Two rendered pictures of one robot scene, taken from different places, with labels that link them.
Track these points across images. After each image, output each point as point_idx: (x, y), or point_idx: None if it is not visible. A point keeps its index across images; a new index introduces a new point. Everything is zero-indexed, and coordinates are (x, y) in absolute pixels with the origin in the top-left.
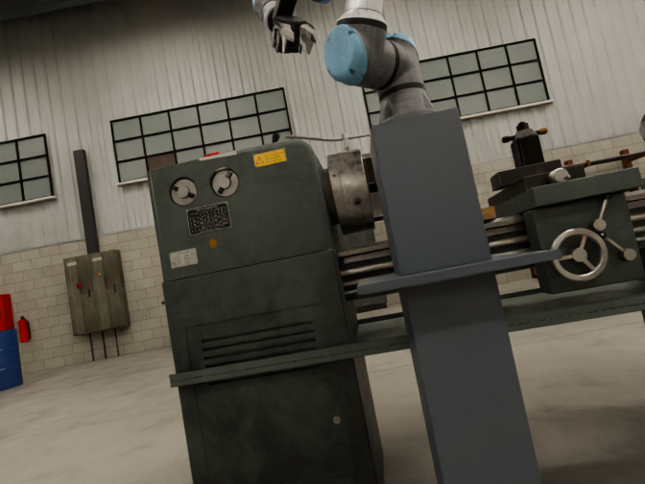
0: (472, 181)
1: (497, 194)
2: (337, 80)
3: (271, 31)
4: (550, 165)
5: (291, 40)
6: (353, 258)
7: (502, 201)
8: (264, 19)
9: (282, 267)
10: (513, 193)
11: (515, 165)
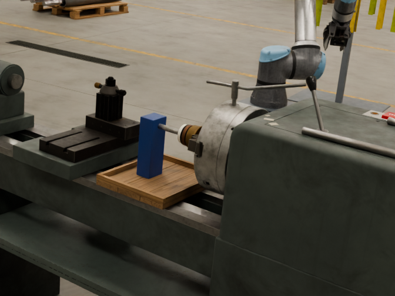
0: None
1: (101, 144)
2: (318, 78)
3: (347, 23)
4: None
5: (341, 50)
6: None
7: (108, 150)
8: (352, 14)
9: None
10: (129, 141)
11: (113, 115)
